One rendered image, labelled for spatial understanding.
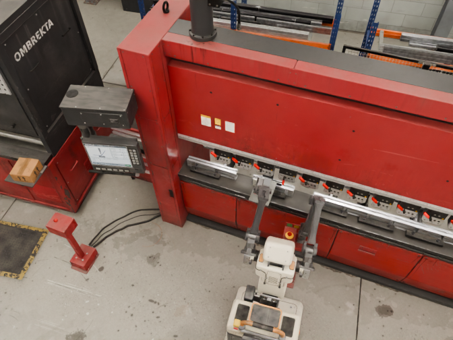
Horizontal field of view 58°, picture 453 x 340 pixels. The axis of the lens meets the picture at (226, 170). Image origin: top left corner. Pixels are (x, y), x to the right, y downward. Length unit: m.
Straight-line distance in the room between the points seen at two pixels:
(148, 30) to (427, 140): 2.06
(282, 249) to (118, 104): 1.57
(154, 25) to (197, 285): 2.52
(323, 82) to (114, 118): 1.51
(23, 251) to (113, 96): 2.39
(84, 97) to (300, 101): 1.58
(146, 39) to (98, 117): 0.66
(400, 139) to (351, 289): 1.93
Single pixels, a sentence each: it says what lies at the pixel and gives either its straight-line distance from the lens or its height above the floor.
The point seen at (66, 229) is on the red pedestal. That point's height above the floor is 0.79.
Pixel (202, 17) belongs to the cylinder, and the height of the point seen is 2.47.
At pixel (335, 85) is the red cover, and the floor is 2.24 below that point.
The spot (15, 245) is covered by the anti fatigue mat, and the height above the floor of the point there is 0.01.
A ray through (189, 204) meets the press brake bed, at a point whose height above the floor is 0.38.
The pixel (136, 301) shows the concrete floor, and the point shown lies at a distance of 4.32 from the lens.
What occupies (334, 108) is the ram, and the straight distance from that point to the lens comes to 2.88.
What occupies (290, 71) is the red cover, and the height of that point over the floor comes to 2.27.
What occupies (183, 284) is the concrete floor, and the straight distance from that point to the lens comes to 4.31.
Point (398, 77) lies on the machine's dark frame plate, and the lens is 2.82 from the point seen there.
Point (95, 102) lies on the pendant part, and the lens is 3.15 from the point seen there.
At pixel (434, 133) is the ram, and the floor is 2.03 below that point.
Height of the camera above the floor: 3.96
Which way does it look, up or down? 52 degrees down
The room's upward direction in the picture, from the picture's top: 1 degrees counter-clockwise
